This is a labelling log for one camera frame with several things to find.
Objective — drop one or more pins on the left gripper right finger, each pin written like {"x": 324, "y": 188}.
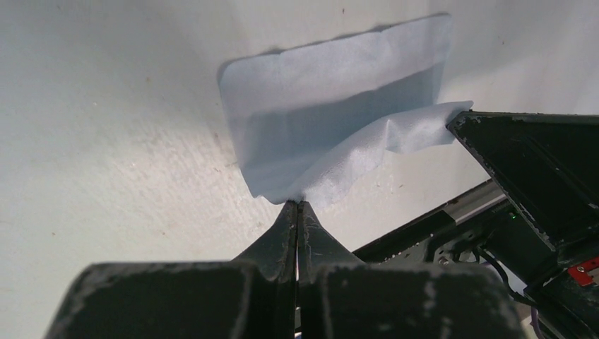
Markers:
{"x": 341, "y": 296}

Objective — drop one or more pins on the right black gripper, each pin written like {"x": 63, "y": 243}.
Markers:
{"x": 547, "y": 166}

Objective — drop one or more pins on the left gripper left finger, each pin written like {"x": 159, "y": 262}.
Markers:
{"x": 250, "y": 296}

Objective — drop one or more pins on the blue cleaning cloth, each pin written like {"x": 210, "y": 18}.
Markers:
{"x": 307, "y": 122}

